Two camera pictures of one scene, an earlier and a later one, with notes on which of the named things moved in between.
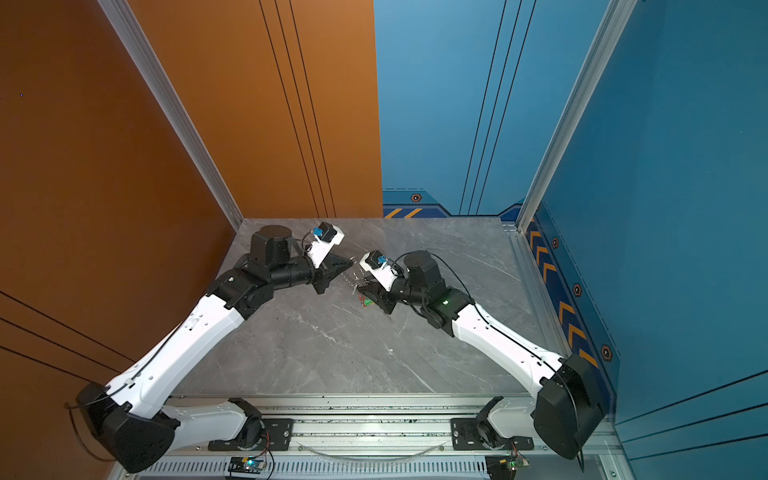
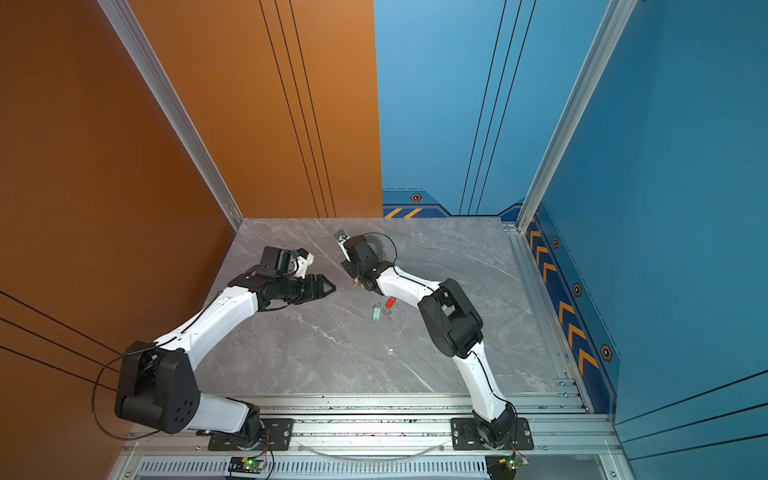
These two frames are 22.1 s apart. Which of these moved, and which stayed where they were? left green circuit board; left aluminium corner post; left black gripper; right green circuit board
Moved: left black gripper
Stayed: left green circuit board; left aluminium corner post; right green circuit board
